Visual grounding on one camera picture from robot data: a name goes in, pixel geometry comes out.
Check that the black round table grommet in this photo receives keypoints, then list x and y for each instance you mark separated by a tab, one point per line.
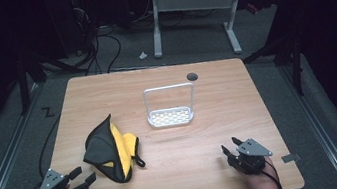
192	76

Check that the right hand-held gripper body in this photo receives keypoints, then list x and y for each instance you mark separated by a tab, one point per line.
252	158

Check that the grey tape piece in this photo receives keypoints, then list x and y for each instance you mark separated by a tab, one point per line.
290	158

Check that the grey and yellow towel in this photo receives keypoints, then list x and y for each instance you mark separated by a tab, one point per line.
100	148

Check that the black metal stand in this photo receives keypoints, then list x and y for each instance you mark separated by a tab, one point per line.
295	65
22	82

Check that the white-framed desk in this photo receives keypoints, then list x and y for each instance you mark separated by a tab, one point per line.
193	1

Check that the crumpled white paper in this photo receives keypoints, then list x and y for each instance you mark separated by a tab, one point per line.
143	55

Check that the person's right hand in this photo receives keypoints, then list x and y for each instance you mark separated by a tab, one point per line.
261	185

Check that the black computer tower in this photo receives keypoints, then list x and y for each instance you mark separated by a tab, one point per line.
73	21

